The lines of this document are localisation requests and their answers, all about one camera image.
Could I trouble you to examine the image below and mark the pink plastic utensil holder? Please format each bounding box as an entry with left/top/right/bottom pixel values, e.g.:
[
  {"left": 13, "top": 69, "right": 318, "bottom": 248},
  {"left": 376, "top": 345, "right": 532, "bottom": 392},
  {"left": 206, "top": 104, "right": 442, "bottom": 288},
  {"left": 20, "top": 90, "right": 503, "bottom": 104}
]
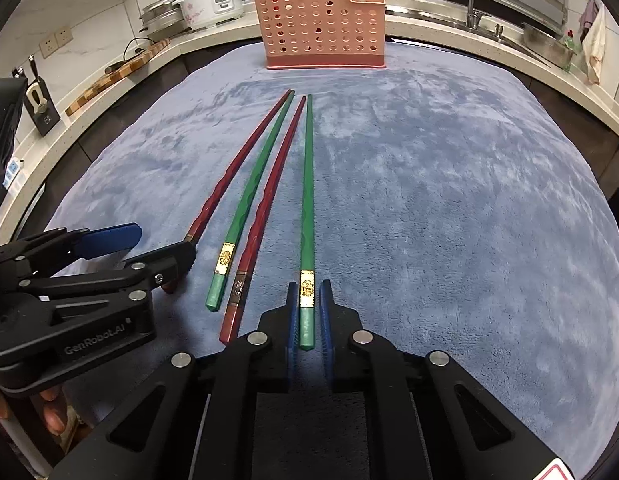
[{"left": 254, "top": 0, "right": 387, "bottom": 70}]

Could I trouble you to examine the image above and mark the blue fleece mat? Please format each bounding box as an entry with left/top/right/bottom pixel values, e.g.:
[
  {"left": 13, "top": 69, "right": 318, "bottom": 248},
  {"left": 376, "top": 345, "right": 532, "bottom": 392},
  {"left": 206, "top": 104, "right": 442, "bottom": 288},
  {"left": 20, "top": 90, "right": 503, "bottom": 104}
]
[{"left": 50, "top": 44, "right": 619, "bottom": 478}]

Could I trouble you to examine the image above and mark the steel steamer pot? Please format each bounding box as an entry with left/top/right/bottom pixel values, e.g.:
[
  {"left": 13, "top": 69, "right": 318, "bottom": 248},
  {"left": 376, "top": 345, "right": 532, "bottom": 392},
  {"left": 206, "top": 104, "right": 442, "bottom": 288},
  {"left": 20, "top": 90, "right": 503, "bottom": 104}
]
[{"left": 138, "top": 0, "right": 190, "bottom": 42}]

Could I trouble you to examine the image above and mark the person's left hand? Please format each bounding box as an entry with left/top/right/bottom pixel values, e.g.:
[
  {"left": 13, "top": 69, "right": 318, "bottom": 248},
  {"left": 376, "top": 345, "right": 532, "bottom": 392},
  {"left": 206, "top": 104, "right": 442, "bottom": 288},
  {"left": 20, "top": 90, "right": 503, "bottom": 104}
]
[{"left": 0, "top": 386, "right": 67, "bottom": 436}]

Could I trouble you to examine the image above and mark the white wall socket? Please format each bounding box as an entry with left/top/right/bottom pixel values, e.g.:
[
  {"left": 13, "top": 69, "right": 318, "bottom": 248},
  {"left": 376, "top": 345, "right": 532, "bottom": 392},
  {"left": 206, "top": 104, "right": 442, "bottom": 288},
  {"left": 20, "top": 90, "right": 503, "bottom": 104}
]
[{"left": 39, "top": 26, "right": 73, "bottom": 58}]

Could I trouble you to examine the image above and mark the white rice cooker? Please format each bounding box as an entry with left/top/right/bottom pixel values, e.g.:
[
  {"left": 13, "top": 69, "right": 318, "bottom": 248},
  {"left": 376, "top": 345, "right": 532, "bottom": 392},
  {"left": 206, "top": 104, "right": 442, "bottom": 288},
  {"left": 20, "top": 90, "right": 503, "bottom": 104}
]
[{"left": 177, "top": 0, "right": 244, "bottom": 30}]

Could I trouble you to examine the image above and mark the black knife block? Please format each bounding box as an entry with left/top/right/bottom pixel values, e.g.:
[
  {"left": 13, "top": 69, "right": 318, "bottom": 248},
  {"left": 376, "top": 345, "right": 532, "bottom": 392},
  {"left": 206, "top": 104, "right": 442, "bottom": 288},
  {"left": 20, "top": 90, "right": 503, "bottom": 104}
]
[{"left": 12, "top": 55, "right": 60, "bottom": 136}]

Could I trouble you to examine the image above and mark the green dish soap bottle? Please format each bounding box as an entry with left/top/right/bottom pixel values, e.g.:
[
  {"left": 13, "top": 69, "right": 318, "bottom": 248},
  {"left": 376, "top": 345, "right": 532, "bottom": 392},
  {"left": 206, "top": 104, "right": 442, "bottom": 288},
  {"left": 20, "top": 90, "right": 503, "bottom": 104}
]
[{"left": 561, "top": 29, "right": 575, "bottom": 72}]

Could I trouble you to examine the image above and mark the stainless steel basin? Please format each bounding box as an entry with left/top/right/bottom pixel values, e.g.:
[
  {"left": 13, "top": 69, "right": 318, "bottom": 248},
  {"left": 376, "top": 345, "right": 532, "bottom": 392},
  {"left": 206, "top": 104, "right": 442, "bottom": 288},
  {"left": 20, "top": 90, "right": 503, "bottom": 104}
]
[{"left": 523, "top": 23, "right": 567, "bottom": 69}]

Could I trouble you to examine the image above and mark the hanging purple cloth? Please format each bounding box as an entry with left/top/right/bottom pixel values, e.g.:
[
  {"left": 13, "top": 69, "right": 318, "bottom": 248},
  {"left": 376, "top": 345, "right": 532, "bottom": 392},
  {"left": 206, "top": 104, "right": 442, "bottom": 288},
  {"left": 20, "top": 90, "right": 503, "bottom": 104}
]
[{"left": 579, "top": 0, "right": 600, "bottom": 42}]

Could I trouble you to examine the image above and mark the stainless steel sink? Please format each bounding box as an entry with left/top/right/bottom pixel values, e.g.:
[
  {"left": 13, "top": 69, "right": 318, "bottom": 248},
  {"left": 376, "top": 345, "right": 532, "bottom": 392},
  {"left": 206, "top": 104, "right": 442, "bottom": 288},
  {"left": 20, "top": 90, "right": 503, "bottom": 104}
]
[{"left": 385, "top": 6, "right": 550, "bottom": 66}]

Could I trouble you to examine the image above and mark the green chopstick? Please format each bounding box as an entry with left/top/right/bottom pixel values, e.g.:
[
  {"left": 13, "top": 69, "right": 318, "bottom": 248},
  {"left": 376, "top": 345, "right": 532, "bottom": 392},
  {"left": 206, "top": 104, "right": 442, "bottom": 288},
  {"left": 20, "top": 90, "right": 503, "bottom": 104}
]
[
  {"left": 298, "top": 94, "right": 315, "bottom": 351},
  {"left": 205, "top": 90, "right": 295, "bottom": 312}
]

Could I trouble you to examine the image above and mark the checkered wooden cutting board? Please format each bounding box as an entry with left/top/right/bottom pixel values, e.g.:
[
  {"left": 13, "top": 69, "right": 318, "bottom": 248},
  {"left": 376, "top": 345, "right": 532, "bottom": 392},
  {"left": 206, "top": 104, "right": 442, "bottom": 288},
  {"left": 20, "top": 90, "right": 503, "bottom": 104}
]
[{"left": 65, "top": 39, "right": 170, "bottom": 116}]

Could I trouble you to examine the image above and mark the hanging cream towel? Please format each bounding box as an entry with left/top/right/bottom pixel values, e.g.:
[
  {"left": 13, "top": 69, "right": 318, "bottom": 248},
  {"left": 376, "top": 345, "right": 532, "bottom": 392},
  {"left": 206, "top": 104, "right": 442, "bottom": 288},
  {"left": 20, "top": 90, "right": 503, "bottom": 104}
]
[{"left": 581, "top": 6, "right": 607, "bottom": 84}]

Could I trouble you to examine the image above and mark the dark red chopstick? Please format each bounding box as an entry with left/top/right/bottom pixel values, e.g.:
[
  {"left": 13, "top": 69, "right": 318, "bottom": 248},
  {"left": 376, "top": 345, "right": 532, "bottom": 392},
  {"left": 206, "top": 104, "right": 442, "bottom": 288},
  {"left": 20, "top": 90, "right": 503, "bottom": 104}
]
[
  {"left": 160, "top": 88, "right": 294, "bottom": 295},
  {"left": 219, "top": 96, "right": 307, "bottom": 344}
]

